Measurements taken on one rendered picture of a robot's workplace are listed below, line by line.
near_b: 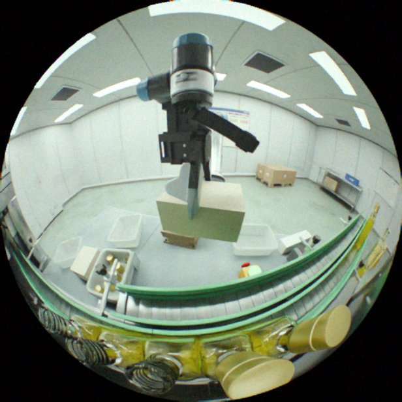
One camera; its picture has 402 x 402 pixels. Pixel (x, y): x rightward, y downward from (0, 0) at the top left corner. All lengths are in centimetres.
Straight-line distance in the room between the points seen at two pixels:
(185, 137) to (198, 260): 49
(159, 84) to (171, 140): 20
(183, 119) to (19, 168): 394
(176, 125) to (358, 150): 593
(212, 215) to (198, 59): 26
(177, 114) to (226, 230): 22
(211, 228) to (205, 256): 36
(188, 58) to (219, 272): 63
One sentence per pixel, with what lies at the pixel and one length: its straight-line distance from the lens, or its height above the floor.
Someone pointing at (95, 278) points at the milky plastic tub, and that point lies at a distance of 60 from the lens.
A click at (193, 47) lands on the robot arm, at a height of 140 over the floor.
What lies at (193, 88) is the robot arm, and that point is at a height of 131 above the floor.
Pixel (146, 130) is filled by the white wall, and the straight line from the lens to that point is 376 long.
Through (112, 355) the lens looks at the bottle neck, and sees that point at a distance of 15.
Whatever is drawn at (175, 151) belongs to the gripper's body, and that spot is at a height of 121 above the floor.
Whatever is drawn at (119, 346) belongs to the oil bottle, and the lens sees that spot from 16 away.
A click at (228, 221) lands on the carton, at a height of 110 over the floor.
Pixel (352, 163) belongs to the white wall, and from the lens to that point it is 595.
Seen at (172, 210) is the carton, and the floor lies 111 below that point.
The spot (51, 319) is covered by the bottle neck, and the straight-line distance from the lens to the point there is 17.
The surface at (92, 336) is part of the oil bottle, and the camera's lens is 20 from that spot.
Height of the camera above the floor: 123
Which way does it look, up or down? 30 degrees down
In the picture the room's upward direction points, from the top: straight up
